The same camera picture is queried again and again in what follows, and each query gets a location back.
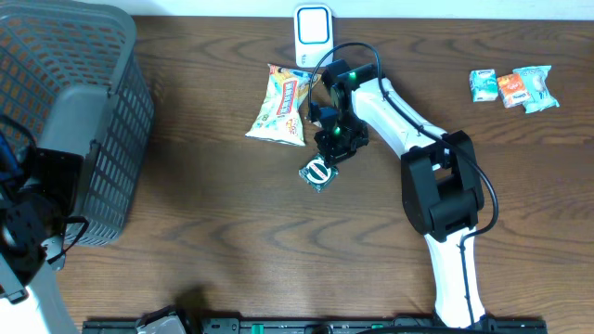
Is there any dark green ointment box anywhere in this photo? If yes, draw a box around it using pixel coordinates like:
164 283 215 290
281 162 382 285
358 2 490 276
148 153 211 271
299 154 339 193

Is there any yellow white snack bag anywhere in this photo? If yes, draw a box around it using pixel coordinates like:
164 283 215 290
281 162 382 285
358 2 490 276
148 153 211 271
245 64 321 147

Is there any teal tissue pack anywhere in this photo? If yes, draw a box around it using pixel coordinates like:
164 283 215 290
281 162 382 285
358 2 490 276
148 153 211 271
469 69 498 102

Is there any orange tissue pack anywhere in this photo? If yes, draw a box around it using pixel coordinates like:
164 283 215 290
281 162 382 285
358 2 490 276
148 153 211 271
497 73 531 109

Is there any teal wet wipe packet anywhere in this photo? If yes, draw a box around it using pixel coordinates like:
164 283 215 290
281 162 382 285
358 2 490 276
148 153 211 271
512 65 560 113

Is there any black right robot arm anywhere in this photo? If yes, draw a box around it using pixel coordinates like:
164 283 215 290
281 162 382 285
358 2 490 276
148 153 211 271
309 60 485 328

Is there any white barcode scanner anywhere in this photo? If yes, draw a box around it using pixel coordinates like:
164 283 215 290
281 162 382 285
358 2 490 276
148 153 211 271
293 4 334 68

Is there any dark grey plastic basket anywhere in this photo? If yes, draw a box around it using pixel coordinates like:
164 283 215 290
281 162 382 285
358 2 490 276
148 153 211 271
1 1 155 246

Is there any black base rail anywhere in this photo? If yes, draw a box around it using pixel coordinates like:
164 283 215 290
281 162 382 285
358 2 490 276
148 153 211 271
83 316 549 334

